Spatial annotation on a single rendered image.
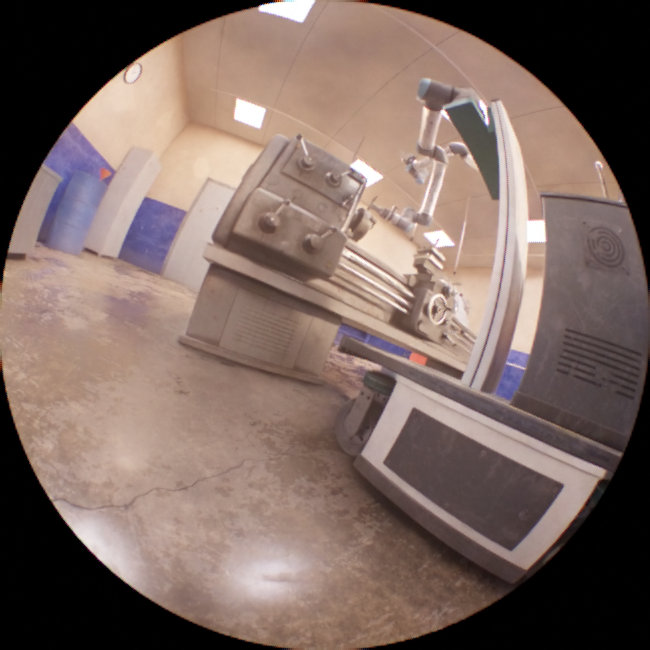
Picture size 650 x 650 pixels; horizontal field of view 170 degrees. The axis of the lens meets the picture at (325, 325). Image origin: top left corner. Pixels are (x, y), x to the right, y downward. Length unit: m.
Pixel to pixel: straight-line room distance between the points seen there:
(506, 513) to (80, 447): 0.69
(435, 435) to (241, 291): 0.94
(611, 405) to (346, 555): 0.52
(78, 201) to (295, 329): 2.82
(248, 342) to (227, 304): 0.21
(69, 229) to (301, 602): 3.15
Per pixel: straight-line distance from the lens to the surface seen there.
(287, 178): 1.26
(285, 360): 1.14
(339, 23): 3.31
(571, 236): 0.60
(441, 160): 1.81
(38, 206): 1.84
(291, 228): 1.02
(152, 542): 0.36
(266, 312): 1.07
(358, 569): 0.42
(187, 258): 4.44
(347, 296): 1.30
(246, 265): 0.96
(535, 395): 0.47
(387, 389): 0.59
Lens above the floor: 0.33
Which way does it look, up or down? 1 degrees down
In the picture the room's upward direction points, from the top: 22 degrees clockwise
